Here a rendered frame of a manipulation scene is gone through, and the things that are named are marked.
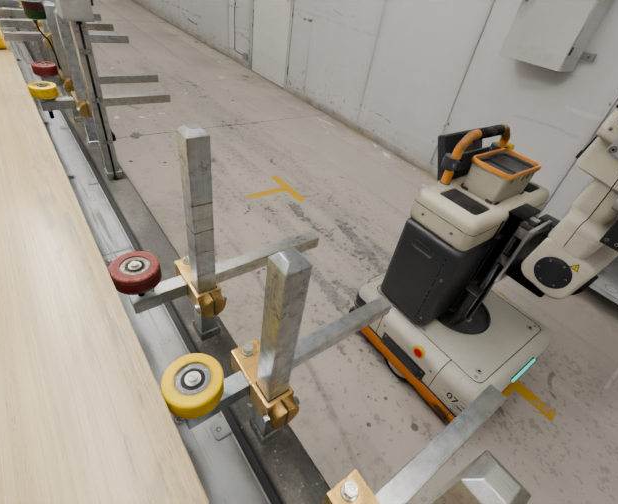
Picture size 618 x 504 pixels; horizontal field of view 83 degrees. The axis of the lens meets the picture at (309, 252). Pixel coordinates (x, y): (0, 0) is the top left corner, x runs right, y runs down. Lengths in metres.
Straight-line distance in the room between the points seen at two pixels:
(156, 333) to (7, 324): 0.36
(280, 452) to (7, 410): 0.39
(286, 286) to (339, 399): 1.22
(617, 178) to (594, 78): 1.75
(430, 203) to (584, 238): 0.43
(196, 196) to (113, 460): 0.35
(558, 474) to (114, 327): 1.65
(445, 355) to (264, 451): 0.94
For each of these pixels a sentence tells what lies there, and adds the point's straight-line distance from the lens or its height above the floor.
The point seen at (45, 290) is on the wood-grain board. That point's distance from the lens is 0.69.
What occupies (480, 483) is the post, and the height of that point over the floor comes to 1.11.
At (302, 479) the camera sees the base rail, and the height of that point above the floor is 0.70.
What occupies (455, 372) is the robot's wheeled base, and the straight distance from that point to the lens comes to 1.46.
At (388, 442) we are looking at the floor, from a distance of 1.54.
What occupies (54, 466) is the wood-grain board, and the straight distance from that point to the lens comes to 0.52.
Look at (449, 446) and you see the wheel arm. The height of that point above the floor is 0.86.
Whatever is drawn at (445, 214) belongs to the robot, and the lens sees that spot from 1.23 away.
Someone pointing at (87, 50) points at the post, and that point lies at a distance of 1.23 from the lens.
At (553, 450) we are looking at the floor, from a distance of 1.88.
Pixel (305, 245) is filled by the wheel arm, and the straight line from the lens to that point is 0.85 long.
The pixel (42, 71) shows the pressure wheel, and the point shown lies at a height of 0.89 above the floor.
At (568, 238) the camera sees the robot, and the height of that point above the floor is 0.84.
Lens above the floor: 1.35
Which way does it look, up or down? 40 degrees down
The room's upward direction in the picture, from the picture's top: 11 degrees clockwise
